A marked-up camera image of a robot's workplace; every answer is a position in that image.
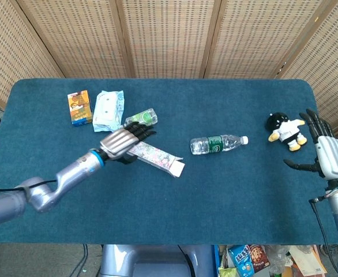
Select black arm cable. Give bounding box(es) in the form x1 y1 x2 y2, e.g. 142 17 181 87
309 197 338 274
0 179 57 194

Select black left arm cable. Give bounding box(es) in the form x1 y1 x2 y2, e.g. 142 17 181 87
0 179 57 194

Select tan paper envelopes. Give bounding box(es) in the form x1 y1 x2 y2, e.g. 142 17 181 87
290 245 328 277

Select grey robot torso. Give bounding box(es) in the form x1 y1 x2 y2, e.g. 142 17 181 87
99 244 218 277

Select teal felt table cover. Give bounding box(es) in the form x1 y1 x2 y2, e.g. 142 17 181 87
0 78 338 246

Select light blue wipes pack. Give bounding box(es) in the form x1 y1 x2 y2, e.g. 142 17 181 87
92 89 126 134

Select penguin plush toy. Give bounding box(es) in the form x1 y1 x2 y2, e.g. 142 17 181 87
265 111 307 152

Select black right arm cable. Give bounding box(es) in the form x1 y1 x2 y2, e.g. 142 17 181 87
309 197 338 274

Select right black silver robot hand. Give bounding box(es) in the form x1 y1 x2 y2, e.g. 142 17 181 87
283 108 338 181

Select floral pink long box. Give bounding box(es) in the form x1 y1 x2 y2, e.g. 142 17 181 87
127 140 186 178

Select small bottle light green label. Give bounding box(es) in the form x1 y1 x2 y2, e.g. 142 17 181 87
124 108 159 128

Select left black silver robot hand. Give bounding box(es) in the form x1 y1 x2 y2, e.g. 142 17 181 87
99 122 157 166

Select woven bamboo folding screen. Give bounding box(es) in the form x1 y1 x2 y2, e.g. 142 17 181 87
0 0 338 165

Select blue snack bag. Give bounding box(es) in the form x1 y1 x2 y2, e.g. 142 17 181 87
228 245 256 275

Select green snack bag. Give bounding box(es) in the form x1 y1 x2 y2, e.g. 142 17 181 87
217 267 239 277

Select clear plastic bag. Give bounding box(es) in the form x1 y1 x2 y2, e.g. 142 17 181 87
268 245 292 275

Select water bottle dark green label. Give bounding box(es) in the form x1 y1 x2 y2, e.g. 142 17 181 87
190 134 249 156

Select brown cookie box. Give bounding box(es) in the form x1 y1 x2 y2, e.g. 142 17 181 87
247 244 271 271

